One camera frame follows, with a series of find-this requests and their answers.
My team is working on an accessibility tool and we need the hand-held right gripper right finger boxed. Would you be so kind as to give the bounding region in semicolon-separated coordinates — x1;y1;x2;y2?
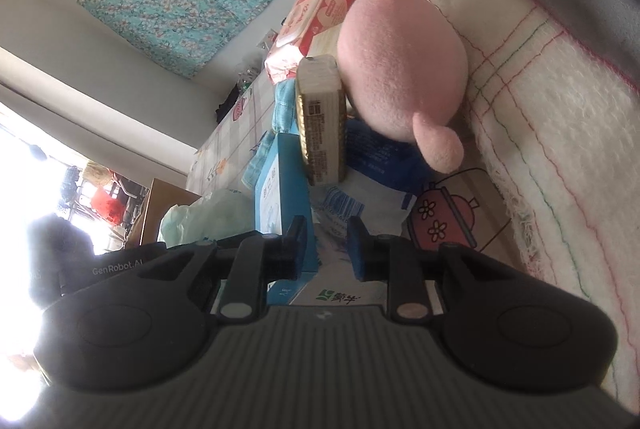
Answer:
347;216;511;322

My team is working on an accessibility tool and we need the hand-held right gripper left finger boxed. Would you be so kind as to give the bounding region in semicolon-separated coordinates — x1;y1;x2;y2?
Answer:
137;215;310;322

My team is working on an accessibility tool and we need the light blue box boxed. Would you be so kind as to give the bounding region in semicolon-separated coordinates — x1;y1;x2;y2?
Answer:
254;132;321;305

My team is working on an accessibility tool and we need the cardboard box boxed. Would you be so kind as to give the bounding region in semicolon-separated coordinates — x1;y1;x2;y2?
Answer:
139;178;201;246

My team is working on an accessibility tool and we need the pink plush toy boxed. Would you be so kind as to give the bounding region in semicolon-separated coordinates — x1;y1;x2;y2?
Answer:
336;0;471;174

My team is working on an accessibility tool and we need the white plastic packet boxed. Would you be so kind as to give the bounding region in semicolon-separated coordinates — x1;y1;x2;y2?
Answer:
300;169;418;307

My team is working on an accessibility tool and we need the grey circle print blanket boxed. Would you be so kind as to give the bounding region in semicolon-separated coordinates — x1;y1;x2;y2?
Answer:
27;214;96;305

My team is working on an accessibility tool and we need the red plastic bag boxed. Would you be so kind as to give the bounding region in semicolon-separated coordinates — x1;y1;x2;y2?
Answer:
89;186;123;225

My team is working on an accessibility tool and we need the light blue packet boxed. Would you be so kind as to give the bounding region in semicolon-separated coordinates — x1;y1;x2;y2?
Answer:
241;131;278;190

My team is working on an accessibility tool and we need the white plastic bag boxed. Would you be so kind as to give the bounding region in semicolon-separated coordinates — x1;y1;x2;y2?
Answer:
159;188;256;246

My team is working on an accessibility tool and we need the dark blue packet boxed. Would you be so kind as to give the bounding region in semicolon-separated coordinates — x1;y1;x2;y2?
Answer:
345;119;436;184

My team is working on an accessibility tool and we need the black bag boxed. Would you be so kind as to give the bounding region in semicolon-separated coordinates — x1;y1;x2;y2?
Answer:
215;84;242;124

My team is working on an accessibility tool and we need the red lidded wet wipes pack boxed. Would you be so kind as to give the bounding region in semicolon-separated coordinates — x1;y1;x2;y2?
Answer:
279;0;364;56

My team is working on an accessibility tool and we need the white fringed blanket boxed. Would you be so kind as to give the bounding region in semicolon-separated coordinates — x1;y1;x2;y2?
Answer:
320;0;640;325

